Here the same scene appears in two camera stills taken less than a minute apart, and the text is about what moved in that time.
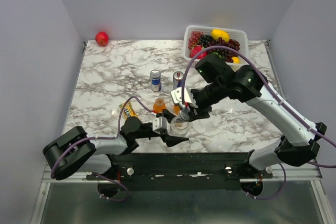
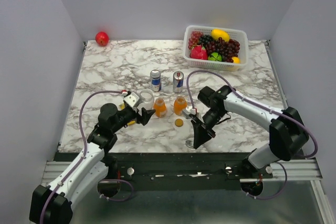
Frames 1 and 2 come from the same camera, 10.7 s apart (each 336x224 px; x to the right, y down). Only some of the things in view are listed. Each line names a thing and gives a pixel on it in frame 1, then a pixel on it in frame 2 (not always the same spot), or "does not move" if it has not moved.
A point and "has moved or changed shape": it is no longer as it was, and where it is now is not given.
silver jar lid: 184,114 has moved or changed shape
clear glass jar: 179,127 → 146,96
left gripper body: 164,131 → 126,116
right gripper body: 203,99 → 209,119
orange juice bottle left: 159,104 does not move
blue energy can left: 155,75 does not move
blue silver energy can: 178,77 does not move
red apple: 102,38 does not move
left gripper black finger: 170,140 → 145,116
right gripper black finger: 195,114 → 201,135
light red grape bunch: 195,38 does not move
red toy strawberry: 196,48 does not move
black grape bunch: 205,40 does not move
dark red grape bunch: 225,53 does not move
